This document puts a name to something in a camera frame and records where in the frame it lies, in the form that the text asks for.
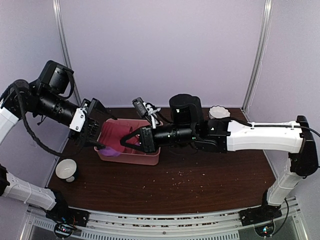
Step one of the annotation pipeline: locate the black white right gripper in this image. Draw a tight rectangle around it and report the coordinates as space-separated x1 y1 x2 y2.
120 124 196 155

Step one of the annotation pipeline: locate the magenta purple sock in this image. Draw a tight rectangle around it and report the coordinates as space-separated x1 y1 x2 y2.
98 119 140 157

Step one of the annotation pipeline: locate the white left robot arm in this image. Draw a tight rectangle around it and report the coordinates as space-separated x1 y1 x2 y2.
0 59 69 187

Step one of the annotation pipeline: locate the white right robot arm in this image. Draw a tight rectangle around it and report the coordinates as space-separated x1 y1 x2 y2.
120 93 319 221

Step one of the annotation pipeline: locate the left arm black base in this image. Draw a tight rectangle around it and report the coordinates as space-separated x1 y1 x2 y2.
45 200 90 227

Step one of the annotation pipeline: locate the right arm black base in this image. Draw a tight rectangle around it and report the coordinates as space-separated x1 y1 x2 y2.
239 205 282 226

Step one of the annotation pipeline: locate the white scalloped bowl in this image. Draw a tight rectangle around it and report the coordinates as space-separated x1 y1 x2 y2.
208 105 231 119

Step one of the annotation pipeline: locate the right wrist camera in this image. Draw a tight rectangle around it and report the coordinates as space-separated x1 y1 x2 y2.
132 97 148 118

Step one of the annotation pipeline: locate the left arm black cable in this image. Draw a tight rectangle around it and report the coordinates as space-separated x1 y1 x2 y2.
9 67 83 157

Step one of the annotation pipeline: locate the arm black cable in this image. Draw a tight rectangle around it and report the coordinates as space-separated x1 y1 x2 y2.
232 119 320 138
9 67 83 157

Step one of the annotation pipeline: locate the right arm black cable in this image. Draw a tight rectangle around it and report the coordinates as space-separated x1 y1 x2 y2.
232 119 320 138

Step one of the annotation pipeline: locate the aluminium front frame rail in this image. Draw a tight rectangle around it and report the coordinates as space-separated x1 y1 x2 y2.
19 196 308 240

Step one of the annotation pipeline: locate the aluminium right corner post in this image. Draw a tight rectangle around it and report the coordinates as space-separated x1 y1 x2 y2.
241 0 274 114

